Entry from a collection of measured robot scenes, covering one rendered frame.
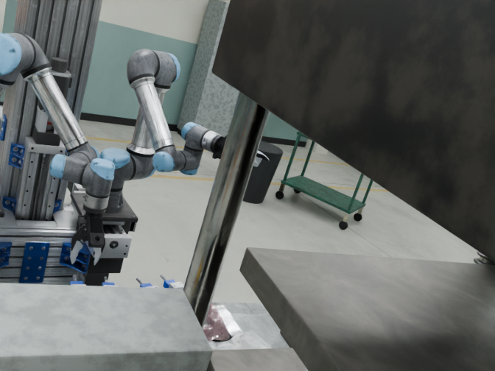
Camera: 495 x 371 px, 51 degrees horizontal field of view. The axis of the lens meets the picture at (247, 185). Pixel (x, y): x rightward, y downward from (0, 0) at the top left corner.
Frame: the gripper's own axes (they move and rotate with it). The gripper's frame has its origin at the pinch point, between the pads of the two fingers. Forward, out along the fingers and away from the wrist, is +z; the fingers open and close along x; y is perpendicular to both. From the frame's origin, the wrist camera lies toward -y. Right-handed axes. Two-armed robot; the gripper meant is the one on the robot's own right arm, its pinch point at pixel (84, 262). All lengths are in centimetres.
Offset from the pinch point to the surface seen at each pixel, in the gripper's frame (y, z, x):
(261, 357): -82, -28, -21
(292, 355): -82, -28, -28
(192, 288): -77, -41, -4
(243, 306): 6, 21, -69
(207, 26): 543, -58, -216
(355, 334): -107, -53, -16
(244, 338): -28, 10, -51
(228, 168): -77, -66, -4
